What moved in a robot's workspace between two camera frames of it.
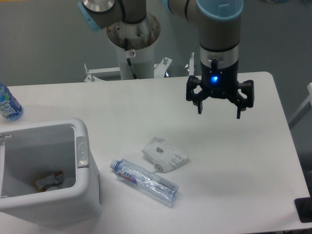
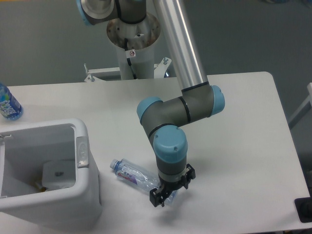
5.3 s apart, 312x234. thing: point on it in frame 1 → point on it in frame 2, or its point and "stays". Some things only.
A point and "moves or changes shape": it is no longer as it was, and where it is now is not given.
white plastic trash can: (30, 152) stays
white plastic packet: (164, 155) moves or changes shape
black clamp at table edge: (303, 206) stays
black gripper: (220, 83) → (158, 197)
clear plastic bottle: (155, 185) stays
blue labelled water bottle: (10, 108) stays
